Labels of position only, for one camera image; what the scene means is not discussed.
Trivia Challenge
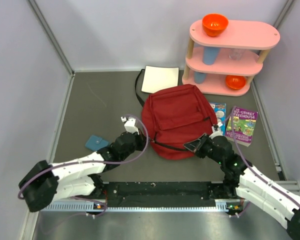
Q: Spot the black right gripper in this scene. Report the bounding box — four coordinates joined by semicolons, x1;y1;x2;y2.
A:
184;133;224;165

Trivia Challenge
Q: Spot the blue snap wallet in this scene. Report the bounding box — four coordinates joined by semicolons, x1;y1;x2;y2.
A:
84;135;109;152

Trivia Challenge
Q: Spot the red student backpack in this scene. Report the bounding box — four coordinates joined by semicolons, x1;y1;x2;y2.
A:
136;84;218;161

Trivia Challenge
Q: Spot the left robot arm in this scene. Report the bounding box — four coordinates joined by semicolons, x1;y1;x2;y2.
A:
17;131;149;213

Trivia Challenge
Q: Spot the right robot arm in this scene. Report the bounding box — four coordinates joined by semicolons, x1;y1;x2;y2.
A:
184;134;300;240

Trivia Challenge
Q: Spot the blue comic book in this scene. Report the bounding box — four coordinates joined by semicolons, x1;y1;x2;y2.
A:
209;102;227;135

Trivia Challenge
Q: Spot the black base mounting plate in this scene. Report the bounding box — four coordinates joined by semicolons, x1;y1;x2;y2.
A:
89;181;241;208

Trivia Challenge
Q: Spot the purple Treehouse book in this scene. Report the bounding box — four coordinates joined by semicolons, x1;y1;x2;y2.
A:
224;107;259;147

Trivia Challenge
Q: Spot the blue cup bottom shelf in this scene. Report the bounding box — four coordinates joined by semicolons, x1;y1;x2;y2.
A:
193;71;207;84

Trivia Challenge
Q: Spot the blue cup shelf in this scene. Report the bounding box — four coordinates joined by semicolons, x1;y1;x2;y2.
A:
193;71;207;84
202;46;220;65

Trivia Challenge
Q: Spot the orange bowl bottom shelf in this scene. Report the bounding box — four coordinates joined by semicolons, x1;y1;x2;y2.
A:
225;75;247;90

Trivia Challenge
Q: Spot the orange bowl shelf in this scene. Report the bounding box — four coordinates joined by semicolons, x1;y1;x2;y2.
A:
225;75;247;90
202;13;229;37

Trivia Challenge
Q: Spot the pink three-tier shelf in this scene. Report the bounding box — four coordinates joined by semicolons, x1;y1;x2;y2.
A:
182;20;281;97

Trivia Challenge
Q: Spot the blue cup middle shelf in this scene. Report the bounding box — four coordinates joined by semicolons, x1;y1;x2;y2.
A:
202;46;220;65

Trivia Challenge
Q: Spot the clear glass cup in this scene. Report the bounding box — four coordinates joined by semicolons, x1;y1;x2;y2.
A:
228;48;246;61

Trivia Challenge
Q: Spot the orange bowl top shelf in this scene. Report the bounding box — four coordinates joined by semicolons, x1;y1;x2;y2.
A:
202;13;229;37

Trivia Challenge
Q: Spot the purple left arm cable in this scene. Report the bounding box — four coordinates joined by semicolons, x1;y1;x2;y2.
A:
17;114;150;218

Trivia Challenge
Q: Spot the slotted cable duct rail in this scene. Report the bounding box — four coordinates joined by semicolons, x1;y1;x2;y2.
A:
39;198;243;213

